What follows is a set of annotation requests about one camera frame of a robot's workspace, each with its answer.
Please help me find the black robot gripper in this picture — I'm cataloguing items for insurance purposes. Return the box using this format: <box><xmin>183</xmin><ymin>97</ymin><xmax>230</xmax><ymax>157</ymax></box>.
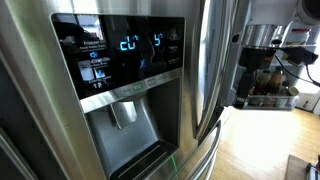
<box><xmin>238</xmin><ymin>48</ymin><xmax>275</xmax><ymax>71</ymax></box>

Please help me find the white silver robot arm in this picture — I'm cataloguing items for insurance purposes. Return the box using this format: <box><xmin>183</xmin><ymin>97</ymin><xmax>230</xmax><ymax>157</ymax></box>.
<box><xmin>239</xmin><ymin>0</ymin><xmax>320</xmax><ymax>72</ymax></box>

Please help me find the brown sauce bottle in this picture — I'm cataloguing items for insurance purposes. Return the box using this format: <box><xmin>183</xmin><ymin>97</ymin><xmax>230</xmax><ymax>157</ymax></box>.
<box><xmin>266</xmin><ymin>66</ymin><xmax>283</xmax><ymax>94</ymax></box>

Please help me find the open right fridge door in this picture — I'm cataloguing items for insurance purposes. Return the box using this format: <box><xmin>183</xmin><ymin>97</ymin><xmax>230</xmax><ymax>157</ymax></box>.
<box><xmin>218</xmin><ymin>0</ymin><xmax>320</xmax><ymax>110</ymax></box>

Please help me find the clear bottom door bin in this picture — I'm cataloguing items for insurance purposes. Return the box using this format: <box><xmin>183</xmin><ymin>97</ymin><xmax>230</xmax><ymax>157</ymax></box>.
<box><xmin>233</xmin><ymin>95</ymin><xmax>299</xmax><ymax>111</ymax></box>

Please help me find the black fridge display panel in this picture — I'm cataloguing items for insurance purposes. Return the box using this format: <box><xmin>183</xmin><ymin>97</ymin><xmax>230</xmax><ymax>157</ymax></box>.
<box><xmin>51</xmin><ymin>13</ymin><xmax>185</xmax><ymax>99</ymax></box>

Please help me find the stainless steel fridge left door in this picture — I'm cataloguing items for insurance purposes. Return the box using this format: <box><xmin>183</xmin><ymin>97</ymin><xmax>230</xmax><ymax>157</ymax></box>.
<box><xmin>0</xmin><ymin>0</ymin><xmax>235</xmax><ymax>180</ymax></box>

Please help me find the red lid glass jar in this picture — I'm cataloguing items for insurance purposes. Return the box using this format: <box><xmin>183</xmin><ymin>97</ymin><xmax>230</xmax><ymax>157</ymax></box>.
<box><xmin>285</xmin><ymin>28</ymin><xmax>310</xmax><ymax>45</ymax></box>

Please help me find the gold lid small jar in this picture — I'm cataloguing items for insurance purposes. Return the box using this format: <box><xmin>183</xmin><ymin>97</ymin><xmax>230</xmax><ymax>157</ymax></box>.
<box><xmin>287</xmin><ymin>86</ymin><xmax>299</xmax><ymax>99</ymax></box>

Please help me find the water ice dispenser recess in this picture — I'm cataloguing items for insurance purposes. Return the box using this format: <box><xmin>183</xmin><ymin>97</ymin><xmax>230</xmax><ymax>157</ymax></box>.
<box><xmin>86</xmin><ymin>79</ymin><xmax>181</xmax><ymax>180</ymax></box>

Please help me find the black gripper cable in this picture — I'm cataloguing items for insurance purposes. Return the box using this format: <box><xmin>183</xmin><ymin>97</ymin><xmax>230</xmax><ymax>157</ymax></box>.
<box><xmin>273</xmin><ymin>46</ymin><xmax>320</xmax><ymax>88</ymax></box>

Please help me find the steel freezer drawer handle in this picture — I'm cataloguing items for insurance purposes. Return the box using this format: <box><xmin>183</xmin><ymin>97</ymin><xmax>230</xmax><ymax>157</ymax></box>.
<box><xmin>182</xmin><ymin>121</ymin><xmax>222</xmax><ymax>180</ymax></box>

